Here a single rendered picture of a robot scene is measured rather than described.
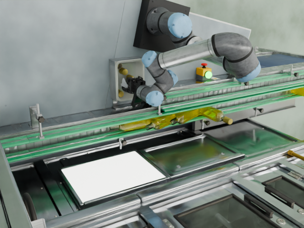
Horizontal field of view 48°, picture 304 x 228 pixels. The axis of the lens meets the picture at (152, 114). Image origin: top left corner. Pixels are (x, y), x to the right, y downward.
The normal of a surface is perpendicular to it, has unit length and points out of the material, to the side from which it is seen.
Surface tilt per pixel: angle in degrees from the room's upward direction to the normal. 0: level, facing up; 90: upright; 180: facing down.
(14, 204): 90
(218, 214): 90
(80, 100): 0
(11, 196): 90
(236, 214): 90
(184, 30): 5
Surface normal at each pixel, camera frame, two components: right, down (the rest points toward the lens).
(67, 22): 0.50, 0.30
